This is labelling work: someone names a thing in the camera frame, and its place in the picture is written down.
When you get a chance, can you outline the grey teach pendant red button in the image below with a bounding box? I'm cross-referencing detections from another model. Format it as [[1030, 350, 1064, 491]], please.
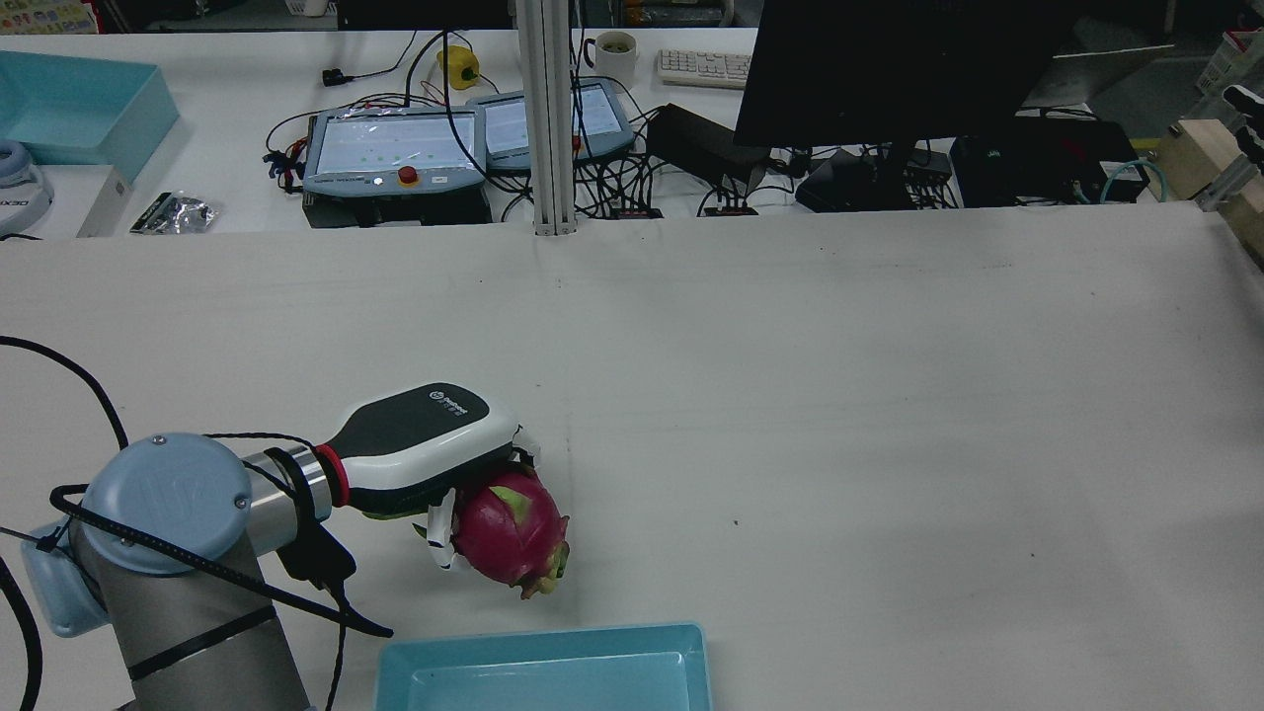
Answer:
[[301, 104, 495, 230]]

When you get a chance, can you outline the wooden block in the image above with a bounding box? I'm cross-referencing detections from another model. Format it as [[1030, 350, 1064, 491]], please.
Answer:
[[1150, 118, 1264, 263]]

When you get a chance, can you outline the aluminium bracket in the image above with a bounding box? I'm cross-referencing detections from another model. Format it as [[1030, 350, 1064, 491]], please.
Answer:
[[1195, 153, 1264, 213]]

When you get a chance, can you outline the yellow toy pepper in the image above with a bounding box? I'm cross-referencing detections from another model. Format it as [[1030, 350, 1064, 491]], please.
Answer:
[[437, 44, 482, 90]]

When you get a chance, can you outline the black usb docking hub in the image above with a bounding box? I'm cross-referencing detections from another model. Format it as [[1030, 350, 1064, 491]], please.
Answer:
[[907, 148, 957, 200]]

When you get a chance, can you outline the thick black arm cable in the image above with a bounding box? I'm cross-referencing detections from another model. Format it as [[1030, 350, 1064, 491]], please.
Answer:
[[49, 482, 396, 639]]

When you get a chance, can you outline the white mug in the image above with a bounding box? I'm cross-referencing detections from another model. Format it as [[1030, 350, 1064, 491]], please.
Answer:
[[583, 30, 640, 92]]

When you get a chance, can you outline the aluminium profile post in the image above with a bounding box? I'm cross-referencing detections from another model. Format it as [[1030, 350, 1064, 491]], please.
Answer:
[[513, 0, 580, 236]]

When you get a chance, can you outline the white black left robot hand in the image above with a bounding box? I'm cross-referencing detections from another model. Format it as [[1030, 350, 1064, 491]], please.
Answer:
[[314, 383, 542, 572]]

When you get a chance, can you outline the green network cable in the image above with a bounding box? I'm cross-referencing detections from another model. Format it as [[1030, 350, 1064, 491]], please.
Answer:
[[1099, 158, 1169, 204]]

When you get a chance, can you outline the light blue plastic tray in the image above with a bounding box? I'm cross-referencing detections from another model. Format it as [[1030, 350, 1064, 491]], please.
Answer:
[[375, 622, 714, 711]]

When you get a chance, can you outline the red dragon fruit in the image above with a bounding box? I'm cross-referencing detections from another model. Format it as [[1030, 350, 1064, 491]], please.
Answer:
[[449, 464, 572, 601]]

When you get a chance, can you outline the black power brick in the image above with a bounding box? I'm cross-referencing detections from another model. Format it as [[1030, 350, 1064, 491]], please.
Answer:
[[647, 102, 771, 189]]

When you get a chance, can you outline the silver foil packet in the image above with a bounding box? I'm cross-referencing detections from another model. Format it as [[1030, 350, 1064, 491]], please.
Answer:
[[130, 191, 218, 236]]

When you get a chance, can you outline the black Huawei monitor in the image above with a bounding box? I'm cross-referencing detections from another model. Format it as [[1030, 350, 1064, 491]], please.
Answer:
[[733, 0, 1087, 149]]

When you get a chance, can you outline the large light blue box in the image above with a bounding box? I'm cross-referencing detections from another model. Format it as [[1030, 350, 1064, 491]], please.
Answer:
[[0, 49, 182, 184]]

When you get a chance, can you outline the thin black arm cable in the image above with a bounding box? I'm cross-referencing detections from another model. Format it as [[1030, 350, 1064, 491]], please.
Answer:
[[0, 336, 131, 450]]

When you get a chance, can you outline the white round headset device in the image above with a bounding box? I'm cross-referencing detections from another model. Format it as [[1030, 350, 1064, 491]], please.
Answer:
[[0, 138, 55, 238]]

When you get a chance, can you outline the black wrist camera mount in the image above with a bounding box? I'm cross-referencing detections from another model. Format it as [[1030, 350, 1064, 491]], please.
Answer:
[[275, 449, 358, 595]]

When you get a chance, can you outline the black ROG mini computer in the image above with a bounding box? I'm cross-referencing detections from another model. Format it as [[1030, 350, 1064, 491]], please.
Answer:
[[950, 117, 1151, 206]]

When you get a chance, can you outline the black monitor stand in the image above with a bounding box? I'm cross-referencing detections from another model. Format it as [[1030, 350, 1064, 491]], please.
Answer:
[[795, 138, 924, 213]]

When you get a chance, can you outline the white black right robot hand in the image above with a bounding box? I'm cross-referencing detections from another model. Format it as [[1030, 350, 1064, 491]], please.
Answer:
[[1223, 84, 1264, 171]]

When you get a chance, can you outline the colourful printed box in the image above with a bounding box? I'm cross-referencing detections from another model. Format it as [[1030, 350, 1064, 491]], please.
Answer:
[[0, 0, 100, 36]]

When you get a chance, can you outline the white carton box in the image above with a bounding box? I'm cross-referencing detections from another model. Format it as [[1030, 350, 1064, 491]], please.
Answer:
[[47, 164, 135, 240]]

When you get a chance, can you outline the white keyboard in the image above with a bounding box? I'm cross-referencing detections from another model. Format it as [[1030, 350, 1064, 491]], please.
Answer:
[[657, 47, 753, 90]]

